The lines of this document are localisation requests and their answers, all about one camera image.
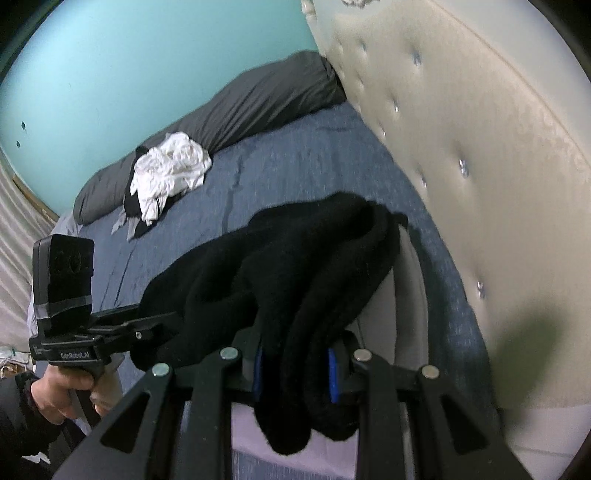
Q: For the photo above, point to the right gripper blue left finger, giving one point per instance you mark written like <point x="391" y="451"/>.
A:
<point x="172" y="424"/>

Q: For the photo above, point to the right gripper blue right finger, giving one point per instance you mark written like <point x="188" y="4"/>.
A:
<point x="415" y="424"/>

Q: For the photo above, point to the black sweater white trim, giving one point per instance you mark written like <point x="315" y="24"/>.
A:
<point x="301" y="271"/>

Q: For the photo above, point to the person's left forearm black sleeve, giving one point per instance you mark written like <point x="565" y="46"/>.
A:
<point x="31" y="446"/>

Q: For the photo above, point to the person's left hand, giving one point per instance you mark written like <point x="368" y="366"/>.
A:
<point x="52" y="393"/>

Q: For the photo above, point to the light grey duvet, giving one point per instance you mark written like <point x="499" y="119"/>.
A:
<point x="66" y="225"/>

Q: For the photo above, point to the beige striped curtain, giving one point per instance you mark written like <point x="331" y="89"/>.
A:
<point x="21" y="226"/>

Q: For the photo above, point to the black garment in pile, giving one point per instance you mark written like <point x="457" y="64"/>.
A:
<point x="131" y="203"/>

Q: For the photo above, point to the white garment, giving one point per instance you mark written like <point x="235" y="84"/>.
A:
<point x="175" y="166"/>

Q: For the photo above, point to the dark grey long pillow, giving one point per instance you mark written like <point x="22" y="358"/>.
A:
<point x="258" y="100"/>

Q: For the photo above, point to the cream tufted headboard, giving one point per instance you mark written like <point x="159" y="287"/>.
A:
<point x="485" y="106"/>

